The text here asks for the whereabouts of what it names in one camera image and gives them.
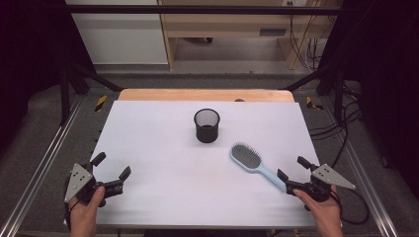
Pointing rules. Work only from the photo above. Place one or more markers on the person's left hand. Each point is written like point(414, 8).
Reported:
point(84, 217)

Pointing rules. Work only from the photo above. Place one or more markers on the person's right hand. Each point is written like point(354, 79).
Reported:
point(326, 217)

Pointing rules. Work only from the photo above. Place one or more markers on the light wooden desk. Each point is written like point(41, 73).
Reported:
point(227, 24)

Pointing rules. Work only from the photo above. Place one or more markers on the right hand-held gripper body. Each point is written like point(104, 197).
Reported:
point(324, 177)

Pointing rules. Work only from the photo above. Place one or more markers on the aluminium frame rail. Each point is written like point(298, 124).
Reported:
point(42, 158)
point(365, 184)

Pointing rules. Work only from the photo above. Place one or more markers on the black mesh pen cup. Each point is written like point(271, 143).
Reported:
point(207, 130)

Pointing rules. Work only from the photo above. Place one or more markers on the black curtain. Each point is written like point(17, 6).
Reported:
point(26, 59)
point(388, 82)

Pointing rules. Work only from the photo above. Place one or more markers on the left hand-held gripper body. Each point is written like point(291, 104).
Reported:
point(82, 184)

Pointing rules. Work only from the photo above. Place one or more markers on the yellow black floor tape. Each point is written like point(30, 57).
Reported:
point(101, 103)
point(313, 103)

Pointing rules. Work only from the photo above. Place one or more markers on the black metal stand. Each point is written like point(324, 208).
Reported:
point(66, 95)
point(338, 95)

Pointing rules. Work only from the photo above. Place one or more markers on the black horizontal frame bar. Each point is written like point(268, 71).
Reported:
point(197, 9)

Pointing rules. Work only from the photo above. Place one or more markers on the white cabinet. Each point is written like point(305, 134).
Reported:
point(122, 36)

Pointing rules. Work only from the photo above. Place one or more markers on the light blue hairbrush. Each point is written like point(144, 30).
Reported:
point(247, 157)

